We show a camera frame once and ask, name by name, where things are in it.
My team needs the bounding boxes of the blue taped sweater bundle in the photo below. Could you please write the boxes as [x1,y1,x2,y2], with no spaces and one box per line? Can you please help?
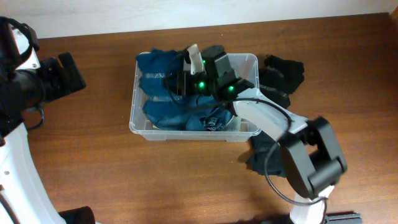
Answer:
[136,49,205,131]

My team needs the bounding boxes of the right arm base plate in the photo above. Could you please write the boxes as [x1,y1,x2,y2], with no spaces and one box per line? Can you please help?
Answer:
[325,213,363,224]

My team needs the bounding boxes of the clear plastic storage container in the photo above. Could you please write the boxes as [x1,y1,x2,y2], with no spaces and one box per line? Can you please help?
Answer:
[129,53,261,142]

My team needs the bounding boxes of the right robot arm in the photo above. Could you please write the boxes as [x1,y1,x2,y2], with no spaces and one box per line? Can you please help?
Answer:
[164,45,348,223]

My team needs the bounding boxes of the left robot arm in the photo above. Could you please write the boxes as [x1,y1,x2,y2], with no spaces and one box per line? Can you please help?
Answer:
[1,17,96,223]

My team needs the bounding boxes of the black taped garment bundle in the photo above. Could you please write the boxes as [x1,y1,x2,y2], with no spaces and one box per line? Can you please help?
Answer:
[246,131,285,177]
[259,55,305,109]

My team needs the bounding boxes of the light blue jeans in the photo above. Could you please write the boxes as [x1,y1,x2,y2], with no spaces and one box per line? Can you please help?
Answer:
[153,116,241,132]

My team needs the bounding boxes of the dark blue jeans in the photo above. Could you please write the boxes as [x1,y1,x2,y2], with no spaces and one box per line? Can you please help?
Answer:
[182,95,233,131]

